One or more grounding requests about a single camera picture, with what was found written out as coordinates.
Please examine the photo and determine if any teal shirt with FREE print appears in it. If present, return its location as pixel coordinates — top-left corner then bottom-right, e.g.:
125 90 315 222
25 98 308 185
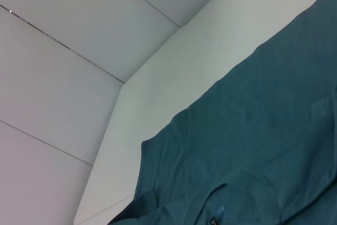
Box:
106 0 337 225

